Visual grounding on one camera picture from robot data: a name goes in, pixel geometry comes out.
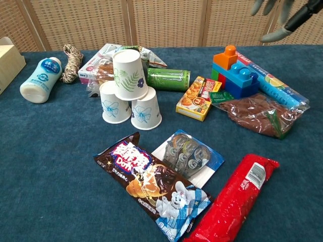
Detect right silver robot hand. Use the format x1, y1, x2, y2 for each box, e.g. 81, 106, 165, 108
250, 0, 323, 43

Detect blue flower paper cup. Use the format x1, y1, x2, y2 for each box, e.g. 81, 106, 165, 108
98, 80, 132, 125
130, 86, 163, 131

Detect green leaf paper cup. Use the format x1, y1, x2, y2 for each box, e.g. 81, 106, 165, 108
112, 49, 149, 101

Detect blue tube of crisps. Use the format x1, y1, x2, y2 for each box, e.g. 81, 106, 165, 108
236, 50, 310, 110

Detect colourful toy brick assembly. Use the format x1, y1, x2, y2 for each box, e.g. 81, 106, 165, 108
210, 45, 260, 99

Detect clear bag brown contents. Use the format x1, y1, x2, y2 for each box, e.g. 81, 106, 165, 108
209, 92, 310, 139

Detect woven wooden folding screen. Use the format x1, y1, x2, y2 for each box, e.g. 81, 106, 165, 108
0, 0, 323, 52

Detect yellow curry box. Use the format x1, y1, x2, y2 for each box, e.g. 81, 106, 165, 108
175, 76, 223, 122

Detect green drink can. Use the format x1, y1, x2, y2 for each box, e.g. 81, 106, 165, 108
147, 67, 191, 92

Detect silver green snack bag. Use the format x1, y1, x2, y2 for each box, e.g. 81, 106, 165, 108
105, 44, 168, 69

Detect blue correction tape pack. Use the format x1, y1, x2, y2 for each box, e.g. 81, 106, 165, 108
151, 129, 225, 189

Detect red biscuit pack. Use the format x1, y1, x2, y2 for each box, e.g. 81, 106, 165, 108
183, 153, 280, 242

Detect clear bag brown pastry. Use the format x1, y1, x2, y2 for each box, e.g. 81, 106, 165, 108
86, 59, 118, 98

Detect white pink toothpaste box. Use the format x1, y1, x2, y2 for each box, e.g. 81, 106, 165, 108
77, 43, 119, 85

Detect brown chocolate snack pack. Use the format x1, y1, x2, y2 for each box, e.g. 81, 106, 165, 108
93, 131, 212, 242

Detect white blue milk bottle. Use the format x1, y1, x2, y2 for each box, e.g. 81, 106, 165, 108
19, 56, 63, 104

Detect blue table cloth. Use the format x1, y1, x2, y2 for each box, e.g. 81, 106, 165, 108
0, 44, 323, 242

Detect yellow white carton box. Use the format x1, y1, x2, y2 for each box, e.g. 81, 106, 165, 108
0, 36, 27, 96

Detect braided rope bundle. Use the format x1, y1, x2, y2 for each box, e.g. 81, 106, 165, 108
60, 44, 84, 84

